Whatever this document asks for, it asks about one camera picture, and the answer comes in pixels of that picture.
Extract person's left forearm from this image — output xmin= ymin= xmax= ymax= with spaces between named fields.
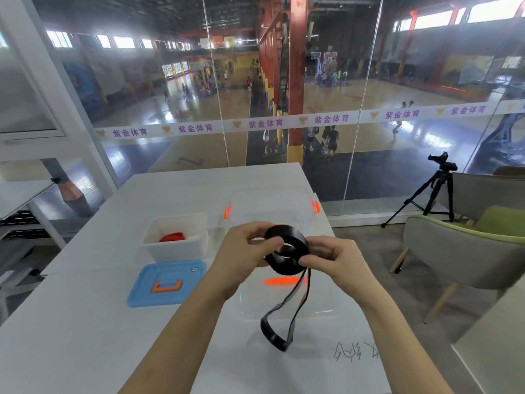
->
xmin=119 ymin=291 xmax=230 ymax=394

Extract blue lid orange handle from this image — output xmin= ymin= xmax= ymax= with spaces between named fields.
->
xmin=126 ymin=260 xmax=207 ymax=308

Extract large clear plastic box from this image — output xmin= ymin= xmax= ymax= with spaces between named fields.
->
xmin=223 ymin=187 xmax=322 ymax=239

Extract white banner purple print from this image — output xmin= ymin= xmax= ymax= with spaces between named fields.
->
xmin=94 ymin=98 xmax=525 ymax=140

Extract person's left hand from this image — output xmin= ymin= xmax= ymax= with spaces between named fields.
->
xmin=205 ymin=221 xmax=286 ymax=302

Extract clear lid orange handle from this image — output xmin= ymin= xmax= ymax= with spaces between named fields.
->
xmin=234 ymin=274 xmax=341 ymax=321

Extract white window frame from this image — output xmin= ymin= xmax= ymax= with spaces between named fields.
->
xmin=0 ymin=0 xmax=120 ymax=201

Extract red yellow pillar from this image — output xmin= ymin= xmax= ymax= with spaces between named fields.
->
xmin=286 ymin=0 xmax=309 ymax=165

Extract black resistance band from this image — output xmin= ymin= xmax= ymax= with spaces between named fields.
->
xmin=260 ymin=224 xmax=312 ymax=352

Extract black tripod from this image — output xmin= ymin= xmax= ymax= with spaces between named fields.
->
xmin=380 ymin=170 xmax=456 ymax=229

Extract small clear plastic box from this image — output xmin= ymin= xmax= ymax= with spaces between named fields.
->
xmin=141 ymin=213 xmax=210 ymax=263

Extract black camera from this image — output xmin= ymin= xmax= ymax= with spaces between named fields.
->
xmin=428 ymin=151 xmax=458 ymax=172

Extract white folding desk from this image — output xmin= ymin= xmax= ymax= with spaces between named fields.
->
xmin=0 ymin=178 xmax=68 ymax=251

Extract person's right hand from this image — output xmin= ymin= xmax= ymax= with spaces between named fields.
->
xmin=298 ymin=235 xmax=376 ymax=308

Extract beige table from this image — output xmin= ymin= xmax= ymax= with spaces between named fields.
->
xmin=451 ymin=274 xmax=525 ymax=394

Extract person's right forearm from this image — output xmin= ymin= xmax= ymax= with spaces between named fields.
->
xmin=357 ymin=293 xmax=454 ymax=394

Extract green seat cushion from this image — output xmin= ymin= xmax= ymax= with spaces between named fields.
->
xmin=475 ymin=206 xmax=525 ymax=239

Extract grey chair wooden legs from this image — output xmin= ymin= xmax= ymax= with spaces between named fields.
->
xmin=389 ymin=214 xmax=525 ymax=325

